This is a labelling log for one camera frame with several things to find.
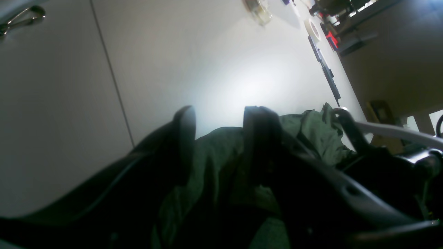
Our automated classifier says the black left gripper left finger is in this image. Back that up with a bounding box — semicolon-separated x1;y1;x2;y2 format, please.
1;106;196;249

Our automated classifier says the grey remote panel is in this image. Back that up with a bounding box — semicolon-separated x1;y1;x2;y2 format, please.
322;64;341;106

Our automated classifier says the dark green t-shirt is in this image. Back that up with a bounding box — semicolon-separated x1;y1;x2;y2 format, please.
151;103;353;249

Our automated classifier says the grey usb hub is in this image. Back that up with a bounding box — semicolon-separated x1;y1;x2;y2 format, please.
308;35;323;63

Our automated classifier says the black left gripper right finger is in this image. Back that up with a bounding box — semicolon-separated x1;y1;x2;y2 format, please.
243;106;442;249

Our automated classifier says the silver carabiner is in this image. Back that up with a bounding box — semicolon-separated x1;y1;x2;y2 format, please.
0;5;46;39

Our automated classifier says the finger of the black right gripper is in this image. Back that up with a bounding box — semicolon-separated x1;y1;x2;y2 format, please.
333;107;443;151

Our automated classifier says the white masking tape roll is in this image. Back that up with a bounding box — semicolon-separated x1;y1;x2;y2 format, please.
304;18;321;43

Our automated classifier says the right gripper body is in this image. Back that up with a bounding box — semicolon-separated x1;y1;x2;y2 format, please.
337;147;442;219

